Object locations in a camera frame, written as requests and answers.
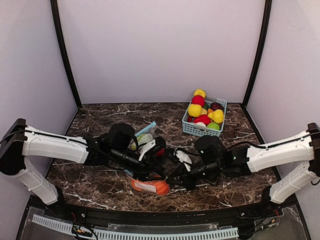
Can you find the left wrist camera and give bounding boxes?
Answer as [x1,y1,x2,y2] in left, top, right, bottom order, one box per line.
[138,136,166,162]

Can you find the green pear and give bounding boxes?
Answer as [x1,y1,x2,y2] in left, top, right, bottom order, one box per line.
[129,133,154,150]

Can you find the black front table rail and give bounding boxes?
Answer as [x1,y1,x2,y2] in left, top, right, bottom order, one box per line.
[41,188,286,233]

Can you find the black right frame post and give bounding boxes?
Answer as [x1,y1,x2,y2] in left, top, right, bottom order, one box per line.
[242,0,273,109]

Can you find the red tomato with stem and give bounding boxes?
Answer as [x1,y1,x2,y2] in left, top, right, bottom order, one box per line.
[155,148,166,158]

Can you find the yellow apple front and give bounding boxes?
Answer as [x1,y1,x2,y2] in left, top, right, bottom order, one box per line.
[187,103,203,118]

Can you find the red apple back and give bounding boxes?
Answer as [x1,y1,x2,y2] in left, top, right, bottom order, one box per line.
[191,95,205,107]

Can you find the white slotted cable duct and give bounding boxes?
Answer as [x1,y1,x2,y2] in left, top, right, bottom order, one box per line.
[31,214,239,240]

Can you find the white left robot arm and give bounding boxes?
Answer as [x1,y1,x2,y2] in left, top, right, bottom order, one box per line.
[0,118,166,206]

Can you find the clear zip bag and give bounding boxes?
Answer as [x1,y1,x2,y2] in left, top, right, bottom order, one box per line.
[124,170,171,195]
[128,121,166,162]

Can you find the white garlic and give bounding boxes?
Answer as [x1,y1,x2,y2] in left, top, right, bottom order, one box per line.
[196,122,207,128]

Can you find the yellow fruit back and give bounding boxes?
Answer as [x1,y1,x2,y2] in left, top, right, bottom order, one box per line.
[193,88,206,98]

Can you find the black frame post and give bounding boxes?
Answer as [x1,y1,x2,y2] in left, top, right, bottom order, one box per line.
[242,0,273,109]
[50,0,82,109]

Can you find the dark maroon fruit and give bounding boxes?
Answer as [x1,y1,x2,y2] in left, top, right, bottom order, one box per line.
[210,102,224,111]

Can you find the black left frame post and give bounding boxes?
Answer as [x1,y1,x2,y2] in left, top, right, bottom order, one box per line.
[50,0,82,109]

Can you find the orange pumpkin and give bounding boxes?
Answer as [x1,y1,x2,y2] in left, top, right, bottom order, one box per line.
[153,180,170,195]

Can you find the red pepper in basket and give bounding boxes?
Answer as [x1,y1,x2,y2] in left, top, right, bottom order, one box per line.
[193,114,211,125]

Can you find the yellow lemon right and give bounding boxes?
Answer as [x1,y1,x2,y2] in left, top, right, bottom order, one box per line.
[207,109,225,124]

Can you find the light blue plastic basket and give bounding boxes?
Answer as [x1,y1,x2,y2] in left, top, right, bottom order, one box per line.
[182,95,227,137]

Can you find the green lime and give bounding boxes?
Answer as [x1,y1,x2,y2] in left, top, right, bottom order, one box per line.
[206,122,221,131]

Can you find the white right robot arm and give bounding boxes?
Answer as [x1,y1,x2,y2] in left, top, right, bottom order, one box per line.
[166,122,320,205]

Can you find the orange fruit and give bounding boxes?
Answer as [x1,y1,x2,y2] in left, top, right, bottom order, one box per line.
[130,179,149,192]

